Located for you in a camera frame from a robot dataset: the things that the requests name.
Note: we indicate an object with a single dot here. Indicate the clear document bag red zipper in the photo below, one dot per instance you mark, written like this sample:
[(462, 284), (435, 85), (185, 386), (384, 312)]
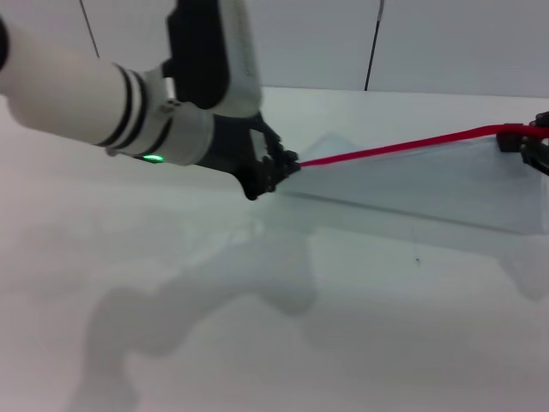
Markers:
[(407, 184)]

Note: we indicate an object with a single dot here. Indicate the black vertical pole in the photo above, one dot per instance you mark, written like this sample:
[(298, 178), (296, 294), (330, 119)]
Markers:
[(373, 47)]

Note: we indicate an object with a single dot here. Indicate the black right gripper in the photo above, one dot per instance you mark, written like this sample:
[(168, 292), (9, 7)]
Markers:
[(538, 156)]

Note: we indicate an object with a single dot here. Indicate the left wrist camera housing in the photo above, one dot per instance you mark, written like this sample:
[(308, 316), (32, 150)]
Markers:
[(214, 51)]

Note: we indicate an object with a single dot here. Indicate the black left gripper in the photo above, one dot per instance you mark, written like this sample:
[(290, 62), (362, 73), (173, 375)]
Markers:
[(240, 154)]

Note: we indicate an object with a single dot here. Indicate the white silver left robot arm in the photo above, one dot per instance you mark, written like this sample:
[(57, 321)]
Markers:
[(86, 94)]

